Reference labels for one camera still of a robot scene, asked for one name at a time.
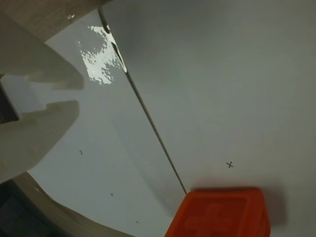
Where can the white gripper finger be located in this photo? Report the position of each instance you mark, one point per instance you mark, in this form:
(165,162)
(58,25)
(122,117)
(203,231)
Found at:
(37,138)
(37,59)

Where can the orange cube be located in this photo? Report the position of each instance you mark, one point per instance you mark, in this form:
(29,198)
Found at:
(222,212)

